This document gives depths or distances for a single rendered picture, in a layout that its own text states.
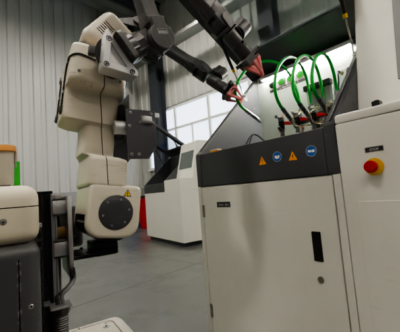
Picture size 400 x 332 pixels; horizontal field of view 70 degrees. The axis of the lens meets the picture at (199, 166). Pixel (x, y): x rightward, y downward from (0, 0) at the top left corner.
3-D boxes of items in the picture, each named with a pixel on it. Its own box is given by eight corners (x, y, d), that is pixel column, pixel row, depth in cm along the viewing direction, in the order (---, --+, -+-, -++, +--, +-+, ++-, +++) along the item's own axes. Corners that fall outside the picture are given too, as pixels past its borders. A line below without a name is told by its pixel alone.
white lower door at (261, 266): (211, 331, 135) (200, 188, 141) (214, 329, 137) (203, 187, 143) (357, 397, 87) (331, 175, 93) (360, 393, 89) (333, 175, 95)
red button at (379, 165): (361, 176, 83) (358, 159, 84) (366, 176, 86) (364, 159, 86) (381, 174, 79) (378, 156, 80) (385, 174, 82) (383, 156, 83)
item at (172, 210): (134, 241, 493) (128, 128, 510) (188, 232, 553) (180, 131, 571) (169, 251, 385) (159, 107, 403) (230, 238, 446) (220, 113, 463)
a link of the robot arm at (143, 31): (128, 42, 87) (134, 33, 82) (151, 29, 92) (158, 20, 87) (146, 68, 89) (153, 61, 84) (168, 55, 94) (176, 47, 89)
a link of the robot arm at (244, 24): (207, 27, 106) (221, 14, 99) (222, 12, 111) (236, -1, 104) (227, 53, 110) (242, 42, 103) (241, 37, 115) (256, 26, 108)
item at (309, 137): (203, 186, 141) (200, 154, 142) (209, 186, 144) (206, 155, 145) (327, 174, 95) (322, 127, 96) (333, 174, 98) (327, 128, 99)
